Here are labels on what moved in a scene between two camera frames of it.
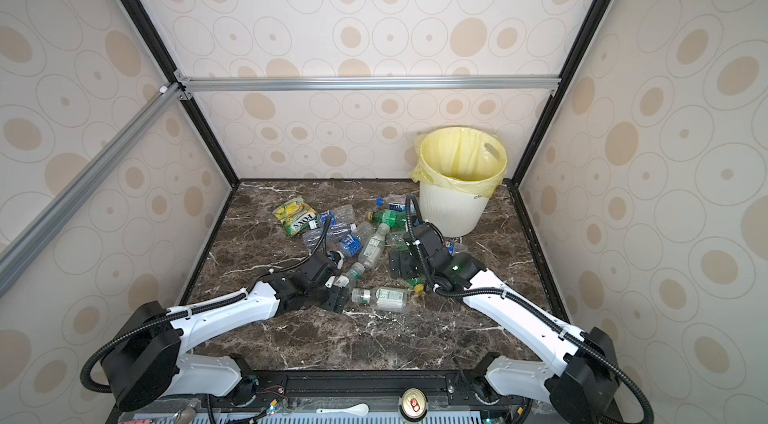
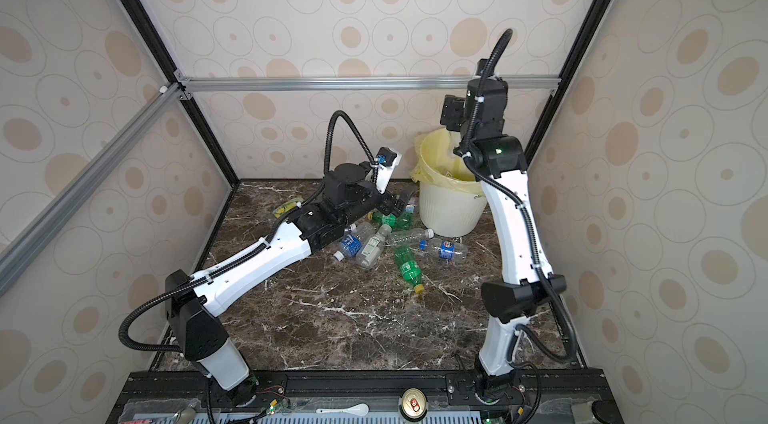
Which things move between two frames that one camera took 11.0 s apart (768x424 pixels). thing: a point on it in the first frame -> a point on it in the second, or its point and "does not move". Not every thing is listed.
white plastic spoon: (359, 409) does not move
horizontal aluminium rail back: (376, 83) does not move
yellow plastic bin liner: (467, 159) does not move
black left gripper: (337, 303) -> (399, 205)
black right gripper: (402, 255) -> (453, 107)
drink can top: (413, 404) does not move
